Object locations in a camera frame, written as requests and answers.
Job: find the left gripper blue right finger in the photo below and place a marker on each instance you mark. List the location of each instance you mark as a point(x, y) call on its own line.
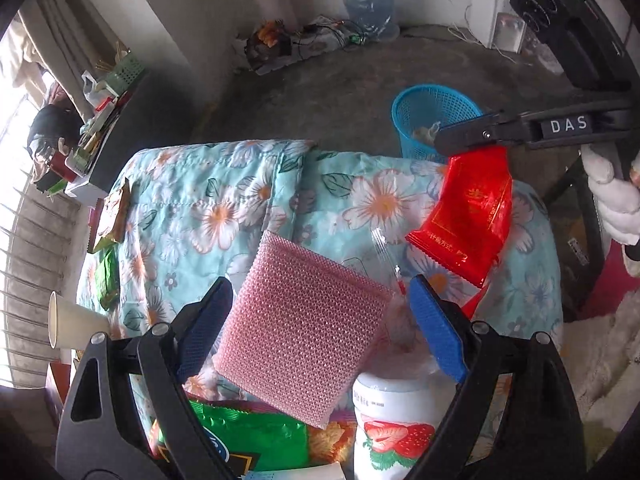
point(443, 325)

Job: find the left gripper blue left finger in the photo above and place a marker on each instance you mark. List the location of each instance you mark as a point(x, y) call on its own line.
point(197, 327)

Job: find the red snack wrapper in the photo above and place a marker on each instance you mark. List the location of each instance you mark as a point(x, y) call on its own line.
point(468, 227)

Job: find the pink mesh scrub cloth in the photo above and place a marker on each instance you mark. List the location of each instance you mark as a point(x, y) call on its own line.
point(299, 330)

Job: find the blue plastic trash basket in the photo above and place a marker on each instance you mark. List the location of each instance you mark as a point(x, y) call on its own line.
point(422, 105)

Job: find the crumpled trash in basket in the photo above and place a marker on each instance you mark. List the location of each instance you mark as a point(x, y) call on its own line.
point(426, 135)

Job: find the right hand white glove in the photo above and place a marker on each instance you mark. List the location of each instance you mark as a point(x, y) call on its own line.
point(616, 199)

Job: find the clear plastic wrapper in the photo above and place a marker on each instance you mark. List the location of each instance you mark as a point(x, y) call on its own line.
point(399, 333)

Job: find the white strawberry milk bottle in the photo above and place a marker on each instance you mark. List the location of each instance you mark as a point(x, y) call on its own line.
point(399, 401)

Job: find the green candy wrapper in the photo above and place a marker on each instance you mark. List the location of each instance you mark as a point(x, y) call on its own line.
point(107, 278)

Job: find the floral teal quilt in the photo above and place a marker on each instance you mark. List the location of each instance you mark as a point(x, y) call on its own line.
point(199, 211)

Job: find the green blue snack bag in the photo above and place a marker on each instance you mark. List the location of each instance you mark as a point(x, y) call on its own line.
point(251, 437)

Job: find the white paper cup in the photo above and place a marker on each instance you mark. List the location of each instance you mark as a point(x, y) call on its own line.
point(71, 326)

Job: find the brown snack packet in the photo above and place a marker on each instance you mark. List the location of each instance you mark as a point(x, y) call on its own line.
point(108, 220)

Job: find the fluffy white right sleeve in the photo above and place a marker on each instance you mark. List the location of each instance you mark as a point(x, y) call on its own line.
point(601, 358)

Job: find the metal window railing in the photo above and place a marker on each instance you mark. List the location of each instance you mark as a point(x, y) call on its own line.
point(36, 237)

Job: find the large blue water bottle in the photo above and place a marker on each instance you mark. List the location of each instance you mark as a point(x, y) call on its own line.
point(374, 20)

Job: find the grey bedside cabinet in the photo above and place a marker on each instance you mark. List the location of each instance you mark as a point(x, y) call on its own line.
point(157, 114)

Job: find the red cup on cabinet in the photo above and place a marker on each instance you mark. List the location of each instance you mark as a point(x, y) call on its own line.
point(58, 166)

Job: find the white power strip board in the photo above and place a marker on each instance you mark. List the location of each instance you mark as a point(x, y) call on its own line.
point(321, 36)

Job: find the white plastic jug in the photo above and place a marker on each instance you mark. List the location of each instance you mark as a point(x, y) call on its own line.
point(94, 91)

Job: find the green plastic basket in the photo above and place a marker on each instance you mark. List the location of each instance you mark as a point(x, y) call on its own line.
point(125, 73)

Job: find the orange black item on floor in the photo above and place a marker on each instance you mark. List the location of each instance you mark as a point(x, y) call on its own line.
point(268, 43)

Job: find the right beige curtain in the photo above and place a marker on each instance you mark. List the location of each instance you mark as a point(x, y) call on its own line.
point(71, 38)

